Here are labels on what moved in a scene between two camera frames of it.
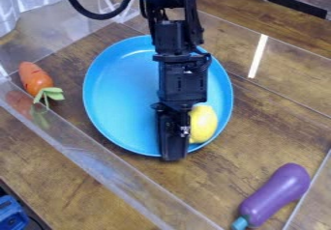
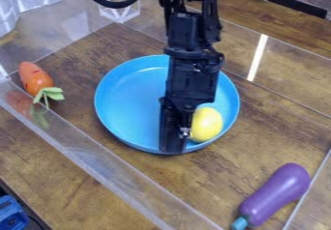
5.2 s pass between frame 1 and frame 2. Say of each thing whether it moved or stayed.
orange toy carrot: stayed
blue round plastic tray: moved
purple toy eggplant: stayed
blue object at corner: stayed
